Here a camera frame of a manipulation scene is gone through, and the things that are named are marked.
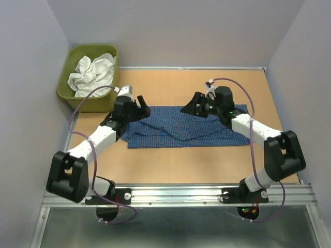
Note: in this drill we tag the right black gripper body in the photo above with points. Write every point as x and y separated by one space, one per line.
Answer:
212 107

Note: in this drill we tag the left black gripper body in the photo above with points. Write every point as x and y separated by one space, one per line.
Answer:
133 115

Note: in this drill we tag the blue checkered long sleeve shirt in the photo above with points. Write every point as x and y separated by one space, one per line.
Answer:
168 127

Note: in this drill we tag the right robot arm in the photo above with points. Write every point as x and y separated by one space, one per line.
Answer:
283 155

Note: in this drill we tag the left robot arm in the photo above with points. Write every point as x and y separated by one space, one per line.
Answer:
68 176

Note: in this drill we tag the white crumpled shirt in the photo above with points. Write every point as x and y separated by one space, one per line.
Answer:
93 77

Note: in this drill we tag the green plastic bin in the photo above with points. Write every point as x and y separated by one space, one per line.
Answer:
100 104

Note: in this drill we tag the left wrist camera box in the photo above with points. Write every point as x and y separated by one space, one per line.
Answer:
126 91

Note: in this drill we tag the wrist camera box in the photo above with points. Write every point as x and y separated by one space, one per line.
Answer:
210 89
126 91

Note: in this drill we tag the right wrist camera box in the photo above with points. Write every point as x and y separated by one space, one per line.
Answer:
210 89

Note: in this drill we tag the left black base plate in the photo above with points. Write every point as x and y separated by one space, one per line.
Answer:
119 195

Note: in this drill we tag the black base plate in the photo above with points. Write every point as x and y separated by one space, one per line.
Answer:
119 195
235 195

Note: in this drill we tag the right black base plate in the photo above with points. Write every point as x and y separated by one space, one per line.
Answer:
235 195

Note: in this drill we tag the aluminium mounting rail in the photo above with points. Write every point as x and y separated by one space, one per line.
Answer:
193 195

